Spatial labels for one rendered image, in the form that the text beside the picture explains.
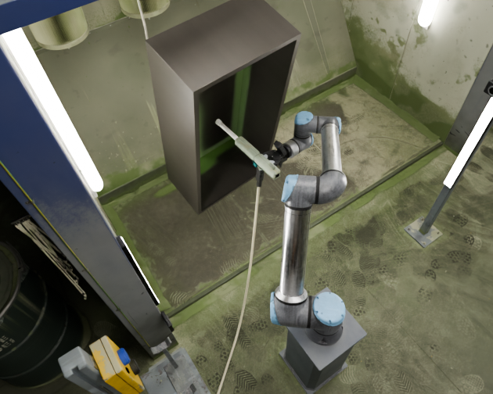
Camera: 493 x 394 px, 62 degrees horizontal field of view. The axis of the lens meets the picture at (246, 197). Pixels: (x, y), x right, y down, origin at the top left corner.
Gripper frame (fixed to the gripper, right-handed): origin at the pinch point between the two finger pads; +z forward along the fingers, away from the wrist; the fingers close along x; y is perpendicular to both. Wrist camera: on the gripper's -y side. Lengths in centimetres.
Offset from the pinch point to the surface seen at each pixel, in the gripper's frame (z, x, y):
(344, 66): -201, 90, 74
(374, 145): -157, 13, 91
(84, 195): 85, -3, -46
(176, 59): 23, 34, -52
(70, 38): 28, 143, -8
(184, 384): 86, -51, 39
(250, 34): -12, 27, -55
